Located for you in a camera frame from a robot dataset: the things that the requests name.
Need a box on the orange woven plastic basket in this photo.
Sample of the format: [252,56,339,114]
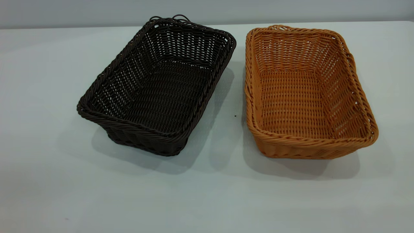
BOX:
[244,25,379,160]

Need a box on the black woven plastic basket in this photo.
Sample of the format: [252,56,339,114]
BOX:
[77,15,237,157]

